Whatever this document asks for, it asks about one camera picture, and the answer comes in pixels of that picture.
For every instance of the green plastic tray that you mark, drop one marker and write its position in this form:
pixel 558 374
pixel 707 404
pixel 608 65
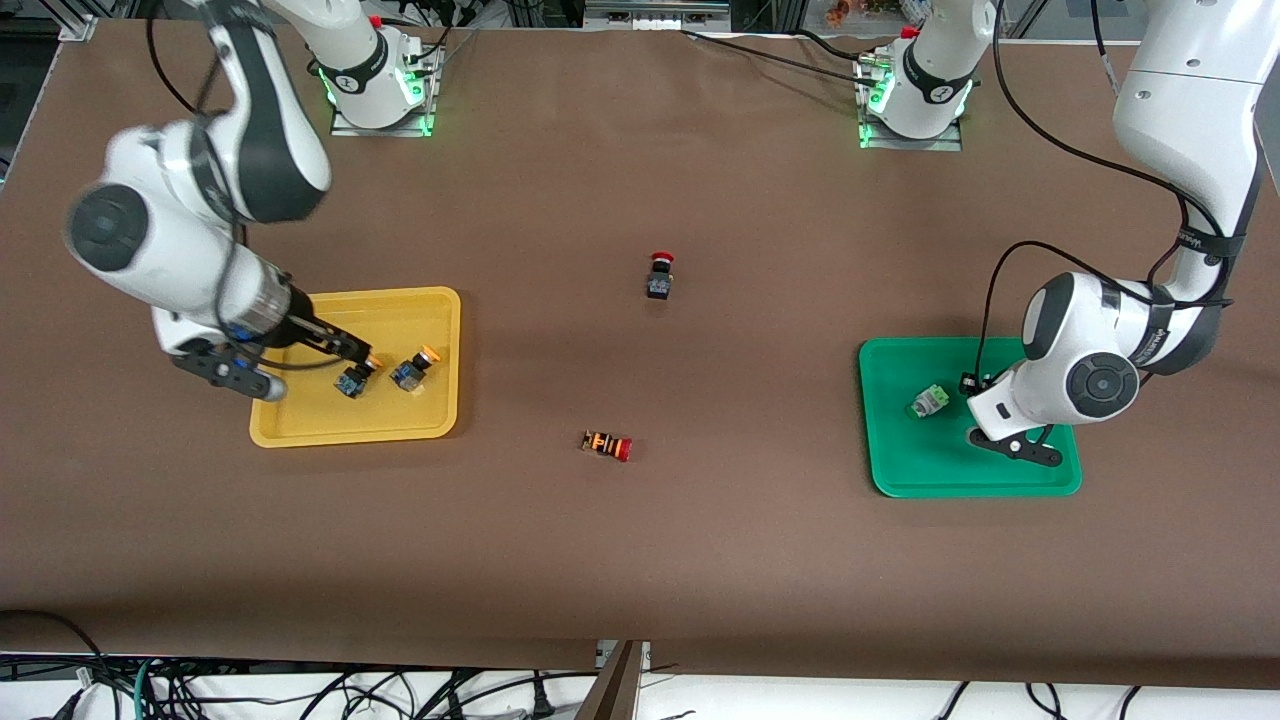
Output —
pixel 920 460

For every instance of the green white push button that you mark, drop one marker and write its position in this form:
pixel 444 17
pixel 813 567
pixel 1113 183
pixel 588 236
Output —
pixel 928 402

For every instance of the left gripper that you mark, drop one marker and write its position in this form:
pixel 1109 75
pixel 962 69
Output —
pixel 964 388

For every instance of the white table edge bracket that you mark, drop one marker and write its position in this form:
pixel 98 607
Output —
pixel 604 652

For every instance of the metal table leg post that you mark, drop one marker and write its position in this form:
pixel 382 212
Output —
pixel 615 690

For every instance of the yellow button blue body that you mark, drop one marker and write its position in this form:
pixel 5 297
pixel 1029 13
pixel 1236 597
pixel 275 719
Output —
pixel 353 382
pixel 412 372

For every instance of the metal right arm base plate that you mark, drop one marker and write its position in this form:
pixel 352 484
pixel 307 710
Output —
pixel 432 100

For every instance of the colourful background objects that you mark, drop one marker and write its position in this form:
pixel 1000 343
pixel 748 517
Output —
pixel 860 10

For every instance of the aluminium frame profile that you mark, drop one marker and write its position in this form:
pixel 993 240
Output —
pixel 655 12

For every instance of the red button orange striped body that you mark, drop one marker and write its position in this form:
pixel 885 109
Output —
pixel 606 445

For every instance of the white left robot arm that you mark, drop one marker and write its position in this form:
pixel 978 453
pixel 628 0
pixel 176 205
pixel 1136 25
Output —
pixel 1190 100

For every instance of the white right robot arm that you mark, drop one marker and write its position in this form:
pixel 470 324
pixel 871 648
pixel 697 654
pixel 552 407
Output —
pixel 150 230

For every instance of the yellow plastic tray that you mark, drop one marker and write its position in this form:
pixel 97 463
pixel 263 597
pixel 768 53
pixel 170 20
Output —
pixel 400 420

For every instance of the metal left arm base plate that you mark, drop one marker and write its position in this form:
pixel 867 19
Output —
pixel 952 140

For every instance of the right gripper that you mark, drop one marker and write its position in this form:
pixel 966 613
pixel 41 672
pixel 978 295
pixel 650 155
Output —
pixel 303 327

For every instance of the red button black body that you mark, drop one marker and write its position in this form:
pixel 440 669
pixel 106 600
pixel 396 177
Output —
pixel 659 282

